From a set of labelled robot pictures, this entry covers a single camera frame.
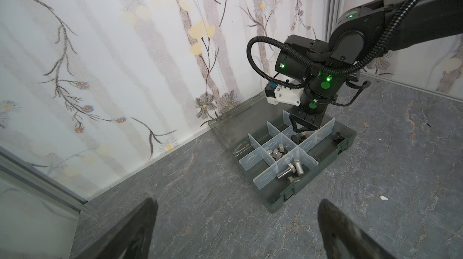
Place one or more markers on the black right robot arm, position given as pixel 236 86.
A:
pixel 316 70

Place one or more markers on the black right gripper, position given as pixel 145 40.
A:
pixel 302 121

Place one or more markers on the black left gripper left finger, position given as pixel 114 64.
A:
pixel 130 238

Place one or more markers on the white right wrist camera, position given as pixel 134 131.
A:
pixel 276 94

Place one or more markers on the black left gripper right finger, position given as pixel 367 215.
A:
pixel 343 239

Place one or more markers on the green plastic compartment organizer box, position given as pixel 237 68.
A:
pixel 277 161

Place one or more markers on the black nut pair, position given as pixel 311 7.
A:
pixel 298 138

